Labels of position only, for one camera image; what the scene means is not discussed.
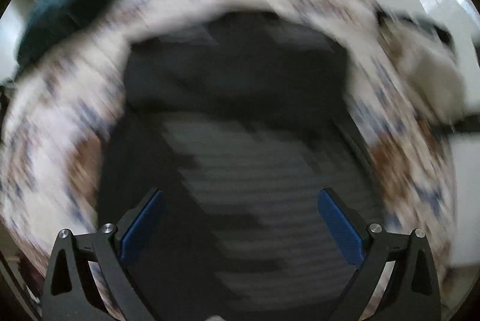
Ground dark garment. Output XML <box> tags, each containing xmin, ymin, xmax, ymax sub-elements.
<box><xmin>97</xmin><ymin>12</ymin><xmax>383</xmax><ymax>320</ymax></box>

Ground floral white bed blanket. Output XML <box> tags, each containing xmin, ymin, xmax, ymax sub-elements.
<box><xmin>1</xmin><ymin>0</ymin><xmax>456</xmax><ymax>320</ymax></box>

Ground beige storage bag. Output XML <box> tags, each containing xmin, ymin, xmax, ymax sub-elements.
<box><xmin>376</xmin><ymin>10</ymin><xmax>465</xmax><ymax>125</ymax></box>

